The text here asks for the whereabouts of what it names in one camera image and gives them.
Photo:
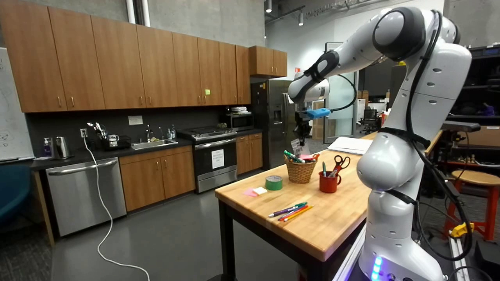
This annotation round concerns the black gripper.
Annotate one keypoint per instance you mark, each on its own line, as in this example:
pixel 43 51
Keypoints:
pixel 302 128

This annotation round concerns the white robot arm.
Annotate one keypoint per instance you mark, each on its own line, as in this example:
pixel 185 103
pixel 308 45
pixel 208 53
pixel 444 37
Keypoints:
pixel 393 167

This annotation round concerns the woven wicker basket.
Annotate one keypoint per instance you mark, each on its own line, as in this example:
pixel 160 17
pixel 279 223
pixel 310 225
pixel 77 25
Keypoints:
pixel 299 172

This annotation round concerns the stainless refrigerator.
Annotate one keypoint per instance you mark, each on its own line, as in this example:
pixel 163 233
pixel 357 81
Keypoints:
pixel 274 115

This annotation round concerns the white paper sheet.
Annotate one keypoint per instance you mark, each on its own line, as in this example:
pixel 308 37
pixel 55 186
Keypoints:
pixel 351 145

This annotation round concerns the red pen cup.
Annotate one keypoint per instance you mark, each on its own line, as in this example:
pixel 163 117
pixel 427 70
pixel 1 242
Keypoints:
pixel 329 181

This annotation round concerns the yellow sticky note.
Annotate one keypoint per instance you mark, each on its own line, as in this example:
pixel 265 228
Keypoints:
pixel 260 190

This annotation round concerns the pink sticky note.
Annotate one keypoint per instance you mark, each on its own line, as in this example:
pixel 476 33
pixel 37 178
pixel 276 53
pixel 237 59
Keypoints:
pixel 251 193

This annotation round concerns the stainless oven range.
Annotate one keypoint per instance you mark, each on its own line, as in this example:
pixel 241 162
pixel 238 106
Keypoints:
pixel 215 154

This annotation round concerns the markers on table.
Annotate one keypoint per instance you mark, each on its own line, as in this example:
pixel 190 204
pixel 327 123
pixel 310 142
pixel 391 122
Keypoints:
pixel 288 212

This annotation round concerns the kitchen sink with faucet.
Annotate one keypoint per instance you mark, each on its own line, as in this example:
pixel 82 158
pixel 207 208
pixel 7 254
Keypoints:
pixel 155 137

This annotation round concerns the lower wooden cabinets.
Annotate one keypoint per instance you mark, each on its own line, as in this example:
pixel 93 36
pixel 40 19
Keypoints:
pixel 163 173

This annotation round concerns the wooden cabinets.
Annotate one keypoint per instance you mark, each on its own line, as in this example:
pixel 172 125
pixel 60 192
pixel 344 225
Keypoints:
pixel 163 173
pixel 185 53

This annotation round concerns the stainless dishwasher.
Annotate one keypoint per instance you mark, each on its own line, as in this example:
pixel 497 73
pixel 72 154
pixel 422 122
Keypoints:
pixel 87 193

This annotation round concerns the upper wooden cabinets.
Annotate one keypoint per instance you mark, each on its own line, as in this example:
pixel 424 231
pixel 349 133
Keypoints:
pixel 185 53

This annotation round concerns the red handled scissors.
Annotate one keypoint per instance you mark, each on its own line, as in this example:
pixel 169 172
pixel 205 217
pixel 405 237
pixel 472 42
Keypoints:
pixel 340 162

